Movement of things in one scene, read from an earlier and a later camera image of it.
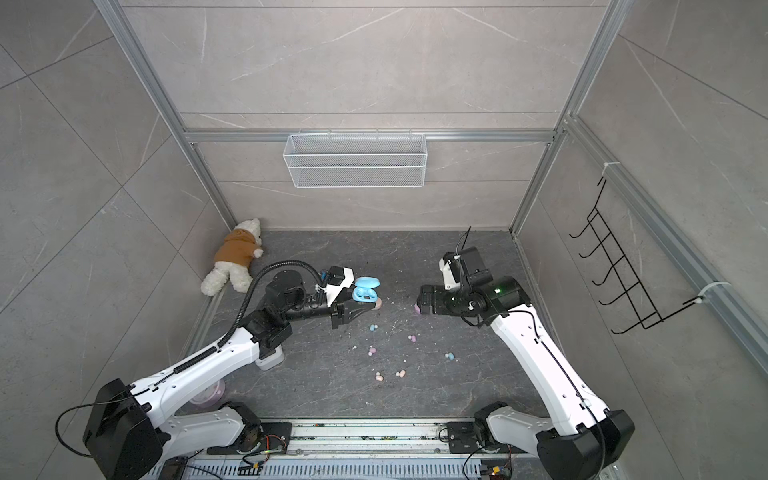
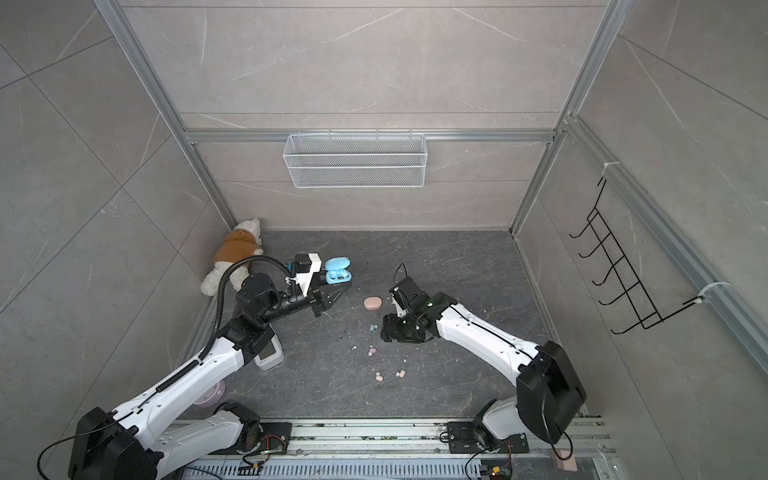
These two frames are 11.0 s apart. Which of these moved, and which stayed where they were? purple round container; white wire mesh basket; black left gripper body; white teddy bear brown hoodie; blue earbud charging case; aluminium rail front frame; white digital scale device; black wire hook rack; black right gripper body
Moved: black right gripper body; black left gripper body; blue earbud charging case
Stayed: white digital scale device; white teddy bear brown hoodie; purple round container; aluminium rail front frame; white wire mesh basket; black wire hook rack
